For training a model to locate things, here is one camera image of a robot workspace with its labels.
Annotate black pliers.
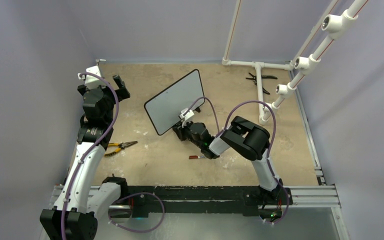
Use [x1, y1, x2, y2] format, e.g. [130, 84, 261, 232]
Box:
[245, 72, 278, 96]

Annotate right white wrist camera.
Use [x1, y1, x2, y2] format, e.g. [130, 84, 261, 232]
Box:
[179, 108, 195, 128]

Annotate small black-framed whiteboard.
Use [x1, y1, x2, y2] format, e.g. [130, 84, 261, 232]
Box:
[144, 69, 206, 136]

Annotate white PVC pipe frame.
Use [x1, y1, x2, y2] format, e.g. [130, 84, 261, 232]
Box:
[221, 0, 368, 125]

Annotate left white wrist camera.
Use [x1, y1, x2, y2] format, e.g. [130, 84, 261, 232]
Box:
[77, 65, 106, 90]

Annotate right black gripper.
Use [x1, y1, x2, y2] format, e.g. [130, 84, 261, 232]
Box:
[174, 117, 204, 148]

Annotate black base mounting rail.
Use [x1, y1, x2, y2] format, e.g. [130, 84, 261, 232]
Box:
[120, 185, 294, 219]

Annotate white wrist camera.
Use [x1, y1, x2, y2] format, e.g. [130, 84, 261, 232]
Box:
[77, 65, 106, 90]
[179, 108, 195, 128]

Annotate yellow-handled pliers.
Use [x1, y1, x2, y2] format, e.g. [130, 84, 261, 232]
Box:
[103, 141, 138, 157]

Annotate aluminium extrusion frame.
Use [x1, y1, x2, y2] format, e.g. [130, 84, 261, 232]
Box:
[47, 183, 350, 240]

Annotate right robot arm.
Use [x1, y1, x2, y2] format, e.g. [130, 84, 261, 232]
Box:
[172, 108, 282, 204]

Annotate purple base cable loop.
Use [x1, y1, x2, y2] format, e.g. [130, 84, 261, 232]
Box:
[108, 192, 165, 234]

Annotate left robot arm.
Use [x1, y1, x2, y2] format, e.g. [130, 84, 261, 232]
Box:
[39, 73, 130, 240]

